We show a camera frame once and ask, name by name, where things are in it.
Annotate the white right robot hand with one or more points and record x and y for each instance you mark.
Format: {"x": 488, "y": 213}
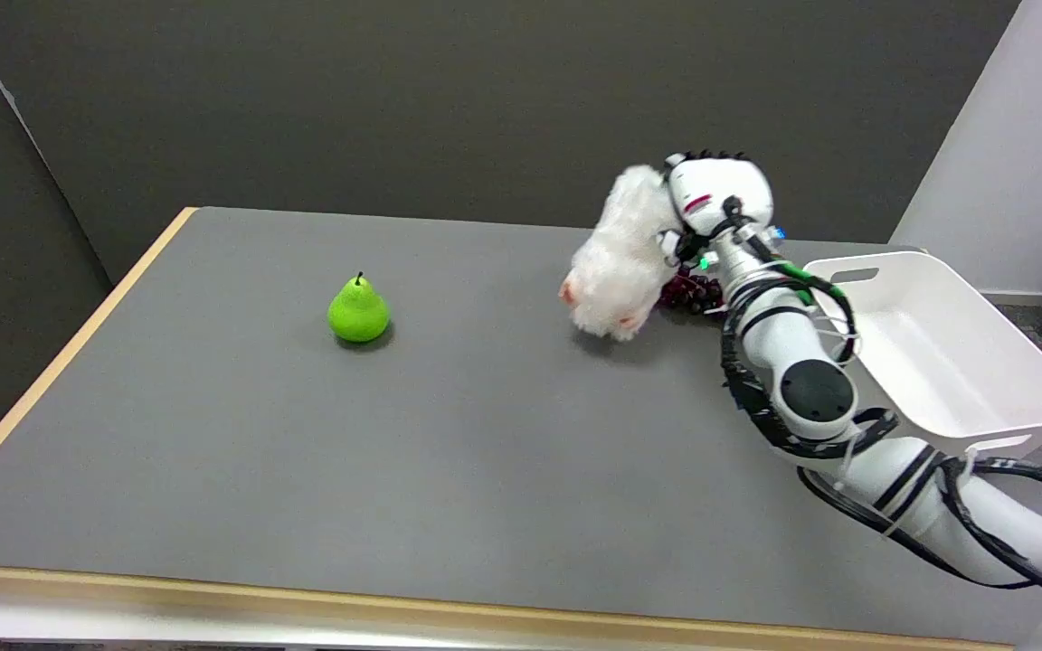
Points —
{"x": 722, "y": 192}

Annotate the white plush toy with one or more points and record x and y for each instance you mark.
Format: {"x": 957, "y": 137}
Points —
{"x": 619, "y": 262}

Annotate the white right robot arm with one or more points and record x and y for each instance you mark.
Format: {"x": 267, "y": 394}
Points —
{"x": 856, "y": 425}

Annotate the white plastic container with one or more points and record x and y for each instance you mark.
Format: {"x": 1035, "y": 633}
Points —
{"x": 946, "y": 353}

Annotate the dark red grape bunch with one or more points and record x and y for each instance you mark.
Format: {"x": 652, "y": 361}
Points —
{"x": 693, "y": 291}

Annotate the green pear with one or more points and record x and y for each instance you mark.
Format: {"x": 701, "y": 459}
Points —
{"x": 358, "y": 310}

